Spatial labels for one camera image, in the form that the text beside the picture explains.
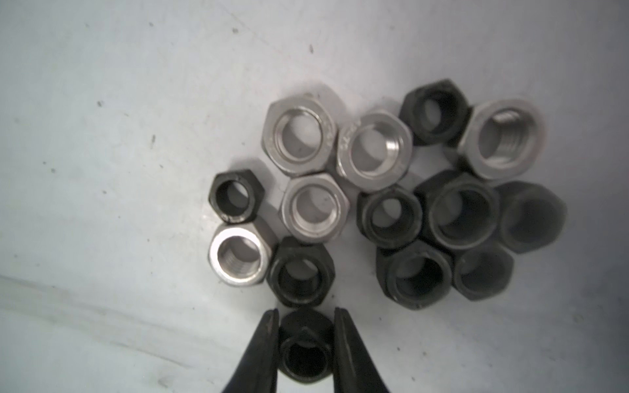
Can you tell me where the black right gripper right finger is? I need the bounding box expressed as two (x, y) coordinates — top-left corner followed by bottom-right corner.
(333, 307), (389, 393)

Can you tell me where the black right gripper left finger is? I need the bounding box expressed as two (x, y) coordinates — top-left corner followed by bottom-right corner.
(223, 309), (279, 393)

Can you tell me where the small black hex nut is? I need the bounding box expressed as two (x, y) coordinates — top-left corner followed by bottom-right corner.
(208, 170), (265, 224)

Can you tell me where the silver tall hex nut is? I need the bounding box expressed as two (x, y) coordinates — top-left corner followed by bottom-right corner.
(454, 98), (546, 180)

